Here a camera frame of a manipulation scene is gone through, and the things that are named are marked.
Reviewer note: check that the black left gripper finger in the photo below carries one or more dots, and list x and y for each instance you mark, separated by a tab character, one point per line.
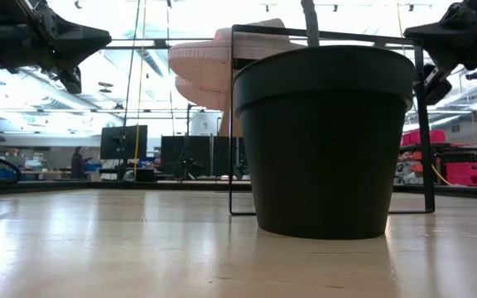
77	45

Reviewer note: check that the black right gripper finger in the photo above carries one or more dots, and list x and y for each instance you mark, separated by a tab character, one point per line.
441	41

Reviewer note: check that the wooden shelf with black frame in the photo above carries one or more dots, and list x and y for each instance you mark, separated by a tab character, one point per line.
424	124

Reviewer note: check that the pink slide sandal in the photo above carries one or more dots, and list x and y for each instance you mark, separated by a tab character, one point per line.
201	62
205	95

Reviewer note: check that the black ceiling device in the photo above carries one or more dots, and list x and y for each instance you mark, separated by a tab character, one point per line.
475	74

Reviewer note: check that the red storage bin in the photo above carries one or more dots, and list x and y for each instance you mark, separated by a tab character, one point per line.
462	171
437	136

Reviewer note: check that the black monitor back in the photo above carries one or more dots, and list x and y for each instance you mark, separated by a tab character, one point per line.
222	155
172	153
114	142

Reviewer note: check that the black storage rack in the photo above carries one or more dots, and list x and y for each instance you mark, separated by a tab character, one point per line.
470	154

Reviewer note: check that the person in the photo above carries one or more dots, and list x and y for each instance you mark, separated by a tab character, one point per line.
78	163

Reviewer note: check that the orange storage bin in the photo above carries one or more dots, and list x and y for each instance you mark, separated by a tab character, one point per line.
417	167

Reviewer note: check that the blue storage bin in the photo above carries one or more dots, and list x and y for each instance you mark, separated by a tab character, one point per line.
2	174

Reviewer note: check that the black plastic flower pot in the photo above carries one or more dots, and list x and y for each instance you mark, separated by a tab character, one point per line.
325	145

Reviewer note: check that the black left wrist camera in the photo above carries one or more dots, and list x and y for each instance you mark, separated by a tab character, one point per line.
73	83

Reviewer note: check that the black aluminium table frame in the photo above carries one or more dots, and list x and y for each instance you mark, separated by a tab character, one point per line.
56	185

